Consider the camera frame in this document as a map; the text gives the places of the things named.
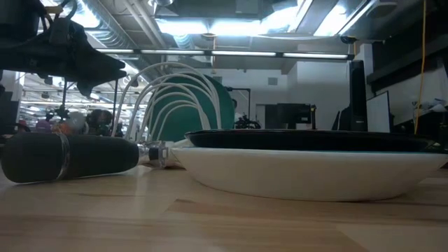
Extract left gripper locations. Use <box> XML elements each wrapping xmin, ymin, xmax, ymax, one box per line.
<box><xmin>0</xmin><ymin>33</ymin><xmax>127</xmax><ymax>98</ymax></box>

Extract large off-white plate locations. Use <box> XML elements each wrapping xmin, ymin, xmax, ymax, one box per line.
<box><xmin>170</xmin><ymin>146</ymin><xmax>448</xmax><ymax>203</ymax></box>

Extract black tripod stand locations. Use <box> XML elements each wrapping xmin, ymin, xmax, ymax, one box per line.
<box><xmin>55</xmin><ymin>78</ymin><xmax>71</xmax><ymax>122</ymax></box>

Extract person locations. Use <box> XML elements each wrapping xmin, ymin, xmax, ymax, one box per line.
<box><xmin>85</xmin><ymin>108</ymin><xmax>114</xmax><ymax>137</ymax></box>

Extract teal green plate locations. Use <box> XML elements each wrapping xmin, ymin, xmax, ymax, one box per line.
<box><xmin>146</xmin><ymin>75</ymin><xmax>236</xmax><ymax>143</ymax></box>

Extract black monitor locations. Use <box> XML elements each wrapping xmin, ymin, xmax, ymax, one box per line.
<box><xmin>265</xmin><ymin>102</ymin><xmax>313</xmax><ymax>131</ymax></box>

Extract white panel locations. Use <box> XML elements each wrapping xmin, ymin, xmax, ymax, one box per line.
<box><xmin>366</xmin><ymin>90</ymin><xmax>392</xmax><ymax>134</ymax></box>

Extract dark side desk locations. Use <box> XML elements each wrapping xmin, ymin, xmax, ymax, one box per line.
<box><xmin>391</xmin><ymin>97</ymin><xmax>448</xmax><ymax>150</ymax></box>

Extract white wire dish rack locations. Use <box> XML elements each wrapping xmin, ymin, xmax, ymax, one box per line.
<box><xmin>111</xmin><ymin>62</ymin><xmax>223</xmax><ymax>143</ymax></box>

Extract black aluminium rig frame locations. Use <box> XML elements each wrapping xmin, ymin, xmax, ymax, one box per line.
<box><xmin>94</xmin><ymin>48</ymin><xmax>369</xmax><ymax>133</ymax></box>

